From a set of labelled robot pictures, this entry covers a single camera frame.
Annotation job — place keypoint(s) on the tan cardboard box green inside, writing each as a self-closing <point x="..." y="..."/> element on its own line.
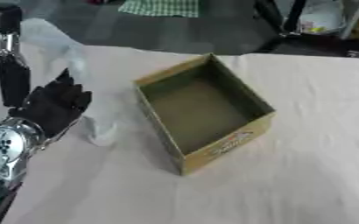
<point x="203" y="116"/>

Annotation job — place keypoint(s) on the green white checked cloth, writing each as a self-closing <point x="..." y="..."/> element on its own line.
<point x="159" y="7"/>

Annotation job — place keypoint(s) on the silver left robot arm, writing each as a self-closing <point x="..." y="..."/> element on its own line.
<point x="6" y="151"/>

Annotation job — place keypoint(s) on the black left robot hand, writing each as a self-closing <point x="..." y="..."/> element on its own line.
<point x="55" y="108"/>

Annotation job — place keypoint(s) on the white plastic bag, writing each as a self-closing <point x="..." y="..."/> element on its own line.
<point x="323" y="16"/>

